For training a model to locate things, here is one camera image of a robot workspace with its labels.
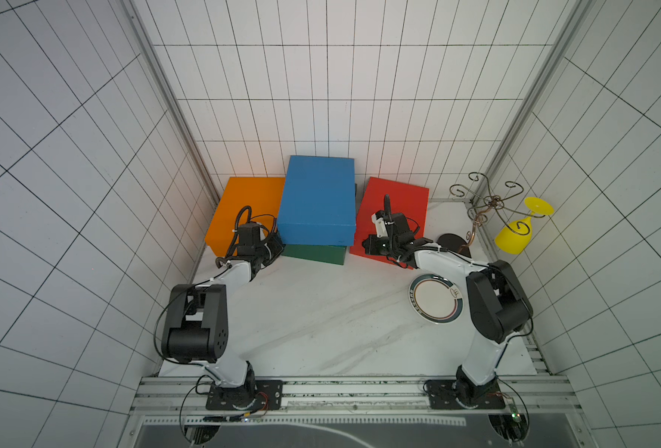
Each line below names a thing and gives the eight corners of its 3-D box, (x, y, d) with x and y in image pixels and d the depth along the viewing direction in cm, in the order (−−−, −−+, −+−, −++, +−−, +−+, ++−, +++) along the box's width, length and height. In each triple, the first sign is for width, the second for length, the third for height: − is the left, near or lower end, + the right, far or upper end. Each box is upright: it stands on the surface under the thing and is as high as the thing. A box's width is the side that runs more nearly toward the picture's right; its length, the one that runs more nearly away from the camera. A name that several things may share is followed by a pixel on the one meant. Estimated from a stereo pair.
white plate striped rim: (414, 324, 88) (416, 321, 86) (405, 276, 99) (406, 273, 97) (468, 324, 88) (470, 321, 86) (453, 276, 99) (455, 273, 97)
